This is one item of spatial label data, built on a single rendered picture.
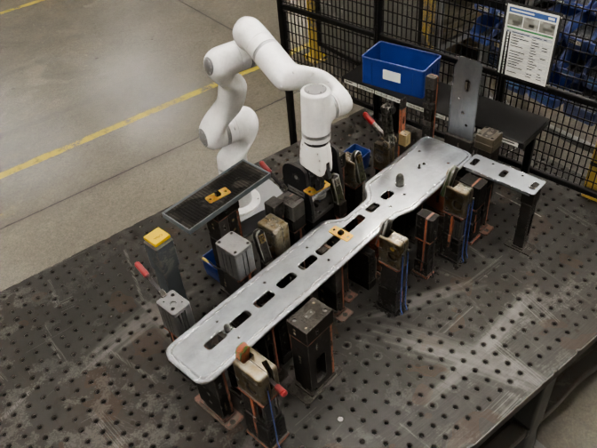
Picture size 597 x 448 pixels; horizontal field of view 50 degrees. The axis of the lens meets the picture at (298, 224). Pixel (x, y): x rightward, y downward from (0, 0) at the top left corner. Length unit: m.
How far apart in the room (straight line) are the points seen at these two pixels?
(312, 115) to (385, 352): 0.88
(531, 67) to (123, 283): 1.80
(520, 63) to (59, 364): 2.06
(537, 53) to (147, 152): 2.77
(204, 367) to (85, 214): 2.42
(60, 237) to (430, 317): 2.43
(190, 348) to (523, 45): 1.69
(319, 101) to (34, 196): 2.97
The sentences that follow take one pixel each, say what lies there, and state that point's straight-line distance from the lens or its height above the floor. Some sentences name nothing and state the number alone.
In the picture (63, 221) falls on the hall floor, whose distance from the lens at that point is 4.14.
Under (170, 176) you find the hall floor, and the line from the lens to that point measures 4.25.
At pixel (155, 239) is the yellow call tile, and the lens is 2.02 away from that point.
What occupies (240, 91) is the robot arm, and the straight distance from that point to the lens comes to 2.22.
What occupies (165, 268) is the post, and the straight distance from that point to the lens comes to 2.07.
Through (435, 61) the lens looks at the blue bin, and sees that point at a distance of 2.83.
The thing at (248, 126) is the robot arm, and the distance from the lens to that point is 2.42.
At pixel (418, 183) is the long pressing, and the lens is 2.38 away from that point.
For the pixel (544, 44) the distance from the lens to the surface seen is 2.64.
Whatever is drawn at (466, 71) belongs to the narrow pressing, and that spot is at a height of 1.29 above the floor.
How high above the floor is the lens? 2.48
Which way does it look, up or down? 42 degrees down
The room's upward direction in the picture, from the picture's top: 5 degrees counter-clockwise
